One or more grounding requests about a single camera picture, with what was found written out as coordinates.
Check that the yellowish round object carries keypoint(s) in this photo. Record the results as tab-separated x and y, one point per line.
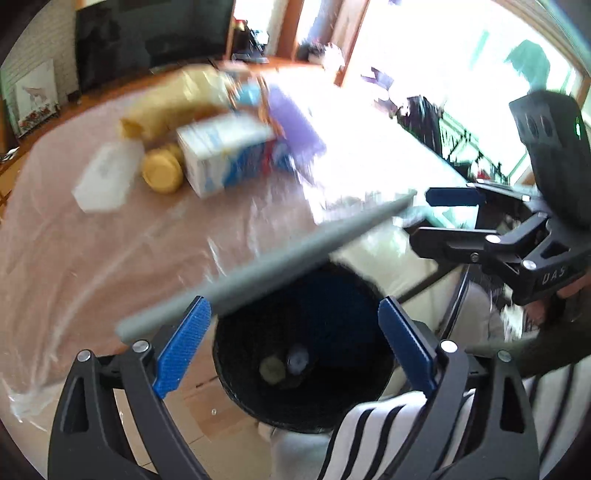
272	369

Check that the white framed picture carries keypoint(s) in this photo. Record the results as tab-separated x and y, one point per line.
37	101

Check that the black trash bin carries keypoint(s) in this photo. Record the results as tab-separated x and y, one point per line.
332	323

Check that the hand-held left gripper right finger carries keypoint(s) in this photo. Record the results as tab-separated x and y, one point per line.
408	346

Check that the long grey strip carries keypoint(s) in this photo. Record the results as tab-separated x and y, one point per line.
277	263

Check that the purple packet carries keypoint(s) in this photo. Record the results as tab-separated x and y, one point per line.
295	120

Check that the person's right hand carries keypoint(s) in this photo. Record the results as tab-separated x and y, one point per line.
538	314

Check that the white translucent container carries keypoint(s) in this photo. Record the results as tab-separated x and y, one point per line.
106	177

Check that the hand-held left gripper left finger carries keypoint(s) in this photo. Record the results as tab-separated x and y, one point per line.
182	346

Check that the light blue small packet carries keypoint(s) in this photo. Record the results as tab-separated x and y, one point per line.
249	97

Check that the black and white striped clothing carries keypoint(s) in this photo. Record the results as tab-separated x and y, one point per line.
369	429

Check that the black flat television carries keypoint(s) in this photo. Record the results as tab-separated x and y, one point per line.
152	41

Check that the person's right forearm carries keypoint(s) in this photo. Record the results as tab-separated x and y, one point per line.
545	355

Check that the white and blue carton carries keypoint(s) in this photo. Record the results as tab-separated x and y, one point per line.
221	157

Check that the green hanging garment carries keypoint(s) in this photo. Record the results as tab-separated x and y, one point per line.
531	60

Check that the black folding rack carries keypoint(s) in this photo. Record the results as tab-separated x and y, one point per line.
422	122

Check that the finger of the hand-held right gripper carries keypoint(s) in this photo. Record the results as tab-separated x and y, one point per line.
457	244
455	197

